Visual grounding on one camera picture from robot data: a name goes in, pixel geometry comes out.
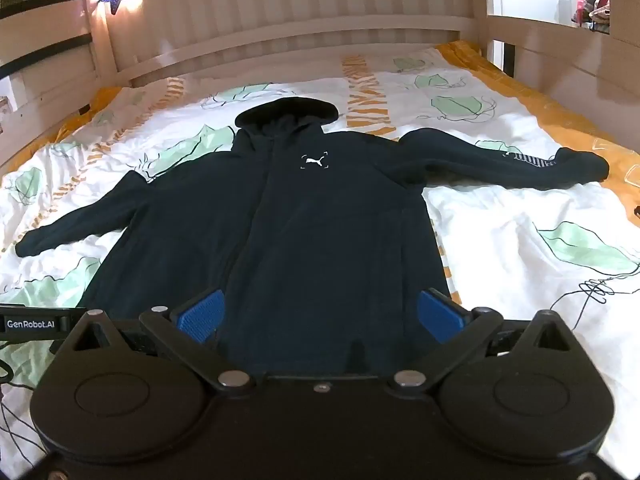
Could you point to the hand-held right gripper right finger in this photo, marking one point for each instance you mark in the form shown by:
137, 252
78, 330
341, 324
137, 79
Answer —
440, 316

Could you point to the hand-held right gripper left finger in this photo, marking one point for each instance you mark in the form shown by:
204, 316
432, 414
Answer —
200, 317

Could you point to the black hoodie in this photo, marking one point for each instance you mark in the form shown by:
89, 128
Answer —
300, 235

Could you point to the colourful clothes pile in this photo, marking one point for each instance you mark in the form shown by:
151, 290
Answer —
587, 0

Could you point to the white leaf print blanket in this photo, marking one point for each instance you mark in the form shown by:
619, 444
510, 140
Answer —
525, 220

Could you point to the clear plastic piece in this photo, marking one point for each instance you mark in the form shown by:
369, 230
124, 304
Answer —
600, 146

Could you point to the yellow bed sheet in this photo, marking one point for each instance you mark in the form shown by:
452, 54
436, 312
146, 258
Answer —
550, 110

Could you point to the white wooden bed frame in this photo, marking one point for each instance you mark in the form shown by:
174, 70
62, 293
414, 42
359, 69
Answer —
300, 35

